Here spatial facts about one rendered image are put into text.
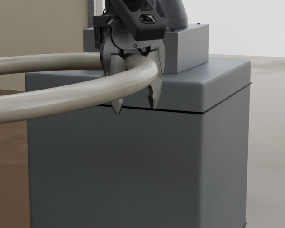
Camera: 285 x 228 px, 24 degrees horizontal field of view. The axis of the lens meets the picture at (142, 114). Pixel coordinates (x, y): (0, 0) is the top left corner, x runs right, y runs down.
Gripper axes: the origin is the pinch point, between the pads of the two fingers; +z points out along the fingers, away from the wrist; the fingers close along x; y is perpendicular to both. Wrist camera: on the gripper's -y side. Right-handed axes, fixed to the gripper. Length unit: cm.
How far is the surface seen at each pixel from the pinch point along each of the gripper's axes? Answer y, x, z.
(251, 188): 179, -137, 82
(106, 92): -22.2, 13.3, -5.7
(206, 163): 19.2, -22.4, 17.1
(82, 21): 461, -152, 1
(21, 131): 351, -63, 69
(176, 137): 20.8, -16.8, 11.2
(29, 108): -24.2, 22.9, -5.4
